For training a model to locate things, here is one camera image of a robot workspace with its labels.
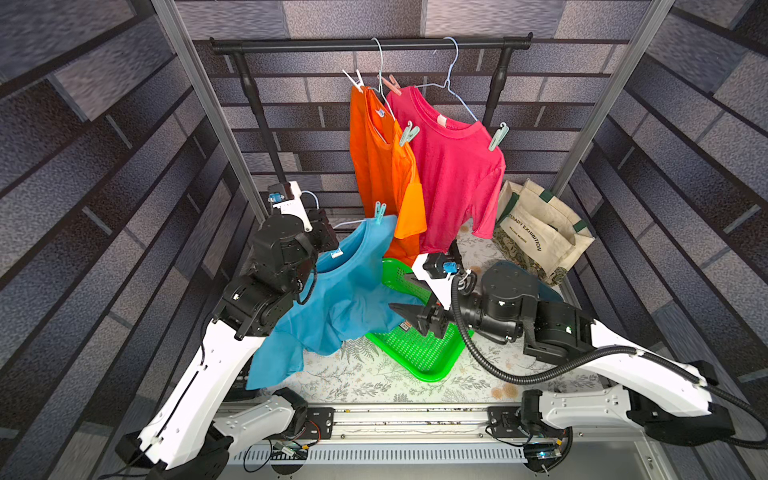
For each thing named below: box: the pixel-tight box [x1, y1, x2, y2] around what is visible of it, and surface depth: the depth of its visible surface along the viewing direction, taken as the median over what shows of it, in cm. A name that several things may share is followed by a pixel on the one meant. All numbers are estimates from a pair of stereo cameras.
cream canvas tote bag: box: [493, 179, 595, 287], surface depth 99 cm
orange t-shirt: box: [350, 88, 427, 267], surface depth 70 cm
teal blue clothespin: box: [375, 200, 387, 225], surface depth 71 cm
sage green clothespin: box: [399, 120, 420, 147], surface depth 63 cm
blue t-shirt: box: [246, 215, 421, 390], surface depth 67 cm
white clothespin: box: [342, 69, 365, 94], surface depth 76 cm
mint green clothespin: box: [488, 122, 510, 152], surface depth 64 cm
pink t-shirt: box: [387, 86, 507, 254], surface depth 76 cm
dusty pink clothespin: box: [382, 74, 402, 96], surface depth 79 cm
